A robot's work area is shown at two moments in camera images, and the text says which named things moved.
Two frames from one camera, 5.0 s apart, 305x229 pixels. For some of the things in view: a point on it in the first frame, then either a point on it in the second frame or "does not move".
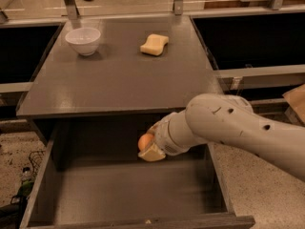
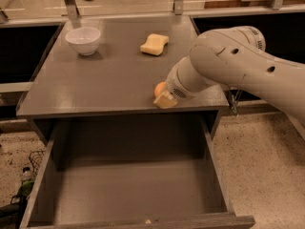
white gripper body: (164, 135) to (173, 84)
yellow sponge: (154, 45) does not move
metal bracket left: (71, 6) does not move
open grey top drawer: (91, 176) does not move
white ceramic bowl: (84, 39) does not move
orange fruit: (144, 140) to (158, 88)
